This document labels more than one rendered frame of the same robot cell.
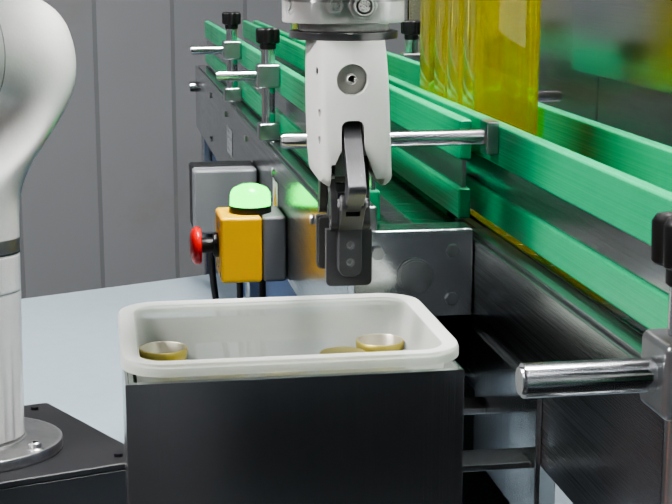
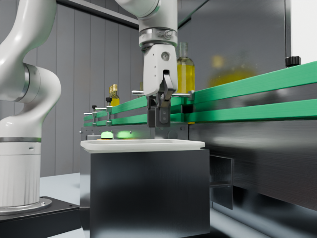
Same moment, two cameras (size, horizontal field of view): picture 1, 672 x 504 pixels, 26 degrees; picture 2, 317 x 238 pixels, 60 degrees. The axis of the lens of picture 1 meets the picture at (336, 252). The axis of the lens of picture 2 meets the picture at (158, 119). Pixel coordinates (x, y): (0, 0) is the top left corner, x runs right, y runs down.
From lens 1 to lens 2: 50 cm
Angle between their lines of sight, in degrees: 18
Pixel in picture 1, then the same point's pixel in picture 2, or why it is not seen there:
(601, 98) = not seen: hidden behind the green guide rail
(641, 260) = (284, 95)
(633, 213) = (279, 80)
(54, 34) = (55, 79)
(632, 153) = not seen: hidden behind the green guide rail
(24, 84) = (45, 91)
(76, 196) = (49, 163)
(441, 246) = (179, 127)
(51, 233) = (42, 172)
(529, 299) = (221, 130)
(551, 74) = not seen: hidden behind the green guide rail
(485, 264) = (195, 130)
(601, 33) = (202, 86)
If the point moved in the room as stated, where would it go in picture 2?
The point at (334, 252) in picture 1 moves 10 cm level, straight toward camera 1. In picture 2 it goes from (158, 115) to (171, 113)
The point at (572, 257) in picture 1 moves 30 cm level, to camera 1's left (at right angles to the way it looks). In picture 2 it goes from (238, 112) to (85, 110)
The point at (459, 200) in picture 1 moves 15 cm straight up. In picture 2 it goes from (180, 116) to (180, 62)
